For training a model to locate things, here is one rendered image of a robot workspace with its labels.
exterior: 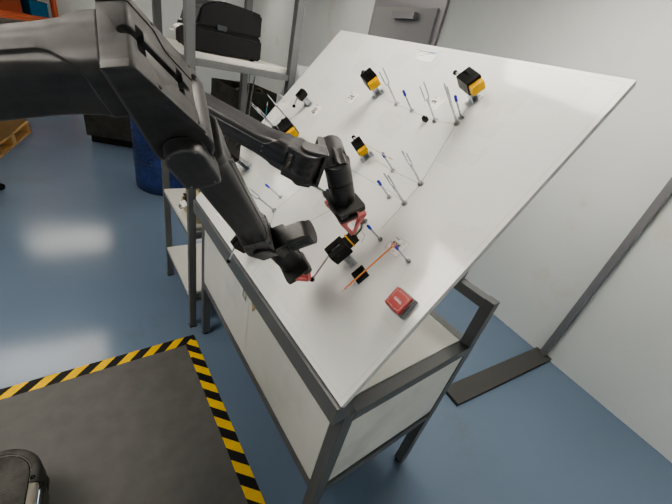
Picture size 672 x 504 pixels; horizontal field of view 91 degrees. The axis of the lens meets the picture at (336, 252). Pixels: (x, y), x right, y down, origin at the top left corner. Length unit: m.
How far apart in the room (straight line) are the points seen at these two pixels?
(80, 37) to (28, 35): 0.03
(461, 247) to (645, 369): 2.06
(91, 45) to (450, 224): 0.76
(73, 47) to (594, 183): 2.63
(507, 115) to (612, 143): 1.68
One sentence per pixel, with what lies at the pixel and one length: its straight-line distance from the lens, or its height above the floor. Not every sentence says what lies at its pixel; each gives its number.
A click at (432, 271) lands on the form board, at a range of 0.84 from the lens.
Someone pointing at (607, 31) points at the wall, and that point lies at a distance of 2.88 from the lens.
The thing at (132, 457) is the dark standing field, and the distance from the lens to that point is 1.81.
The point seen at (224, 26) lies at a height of 1.57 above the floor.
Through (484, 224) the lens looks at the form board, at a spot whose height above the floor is 1.30.
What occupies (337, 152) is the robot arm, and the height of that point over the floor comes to 1.39.
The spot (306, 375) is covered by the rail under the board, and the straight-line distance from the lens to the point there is 0.94.
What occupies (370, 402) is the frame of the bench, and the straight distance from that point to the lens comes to 0.99.
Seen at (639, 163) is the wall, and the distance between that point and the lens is 2.64.
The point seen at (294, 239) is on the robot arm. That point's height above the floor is 1.21.
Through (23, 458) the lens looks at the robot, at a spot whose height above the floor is 0.24.
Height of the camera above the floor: 1.57
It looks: 30 degrees down
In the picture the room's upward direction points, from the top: 14 degrees clockwise
